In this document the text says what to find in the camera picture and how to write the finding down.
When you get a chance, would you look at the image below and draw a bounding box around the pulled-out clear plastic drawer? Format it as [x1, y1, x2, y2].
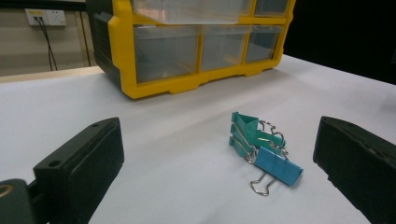
[130, 0, 250, 25]

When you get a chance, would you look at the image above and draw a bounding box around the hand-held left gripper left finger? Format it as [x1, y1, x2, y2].
[33, 117, 125, 224]

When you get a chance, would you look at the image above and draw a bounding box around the thin black cable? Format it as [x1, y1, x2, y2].
[79, 10, 92, 67]

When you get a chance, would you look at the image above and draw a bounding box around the white wall socket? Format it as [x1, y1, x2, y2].
[24, 8, 67, 27]

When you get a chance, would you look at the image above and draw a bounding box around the black power cable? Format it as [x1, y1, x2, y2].
[35, 17, 53, 72]
[38, 17, 59, 72]

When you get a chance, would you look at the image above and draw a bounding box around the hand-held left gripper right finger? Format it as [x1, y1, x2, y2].
[312, 116, 396, 224]

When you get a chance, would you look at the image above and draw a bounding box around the blue binder clip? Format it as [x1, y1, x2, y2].
[248, 146, 304, 198]

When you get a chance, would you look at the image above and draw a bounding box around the yellow black drawer cabinet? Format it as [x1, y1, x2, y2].
[85, 0, 297, 100]

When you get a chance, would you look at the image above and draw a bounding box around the teal binder clip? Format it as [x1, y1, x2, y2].
[230, 123, 287, 154]
[228, 135, 259, 164]
[232, 111, 286, 147]

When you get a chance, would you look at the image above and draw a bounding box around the wide clear plastic drawer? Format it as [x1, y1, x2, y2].
[134, 25, 201, 84]

